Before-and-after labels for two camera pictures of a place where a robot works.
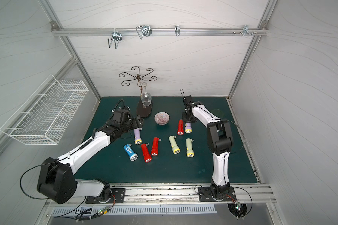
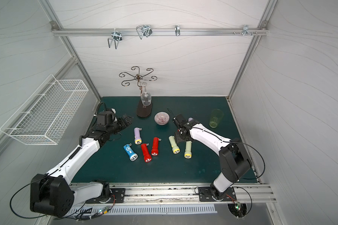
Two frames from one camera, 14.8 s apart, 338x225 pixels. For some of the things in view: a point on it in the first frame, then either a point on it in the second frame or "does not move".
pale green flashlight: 190,152 does not move
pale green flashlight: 175,148 does not move
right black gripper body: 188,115 → 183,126
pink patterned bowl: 162,118 does not move
